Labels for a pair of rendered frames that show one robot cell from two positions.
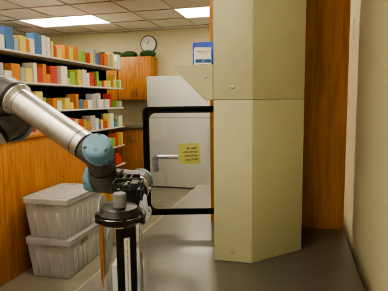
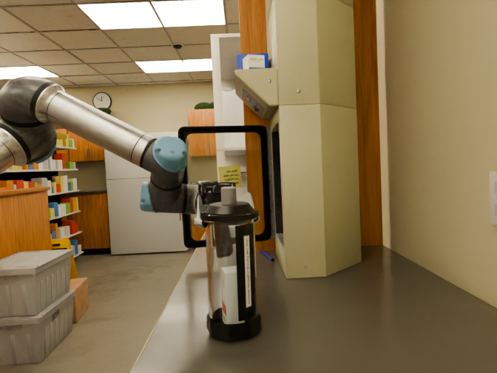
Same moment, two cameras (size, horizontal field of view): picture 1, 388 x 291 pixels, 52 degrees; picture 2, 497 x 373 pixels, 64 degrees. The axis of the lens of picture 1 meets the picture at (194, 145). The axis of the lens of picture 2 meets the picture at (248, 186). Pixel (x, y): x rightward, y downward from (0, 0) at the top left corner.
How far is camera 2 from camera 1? 37 cm
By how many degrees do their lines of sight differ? 16
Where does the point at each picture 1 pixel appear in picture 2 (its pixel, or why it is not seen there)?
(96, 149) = (172, 151)
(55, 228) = (19, 304)
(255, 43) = (319, 46)
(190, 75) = (253, 79)
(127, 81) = (79, 140)
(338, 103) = (371, 121)
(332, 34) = (362, 55)
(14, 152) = not seen: outside the picture
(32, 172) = not seen: outside the picture
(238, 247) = (311, 262)
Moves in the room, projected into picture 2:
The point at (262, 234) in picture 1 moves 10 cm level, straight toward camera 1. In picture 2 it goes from (333, 245) to (345, 252)
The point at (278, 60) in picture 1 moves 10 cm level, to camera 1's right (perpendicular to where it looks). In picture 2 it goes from (336, 67) to (367, 68)
